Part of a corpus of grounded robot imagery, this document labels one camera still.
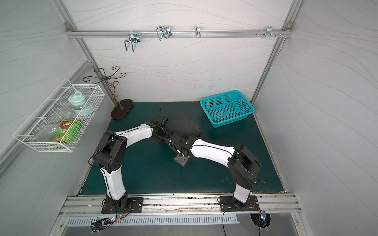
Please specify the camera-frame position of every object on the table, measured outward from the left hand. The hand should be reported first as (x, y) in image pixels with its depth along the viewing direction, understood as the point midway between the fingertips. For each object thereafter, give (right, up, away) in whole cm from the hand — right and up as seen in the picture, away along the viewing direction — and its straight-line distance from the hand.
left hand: (170, 137), depth 97 cm
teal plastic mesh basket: (+43, +20, +21) cm, 52 cm away
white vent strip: (-3, -36, -27) cm, 45 cm away
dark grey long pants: (+8, +6, +5) cm, 11 cm away
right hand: (+12, -6, -11) cm, 17 cm away
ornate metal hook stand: (-32, +33, -11) cm, 47 cm away
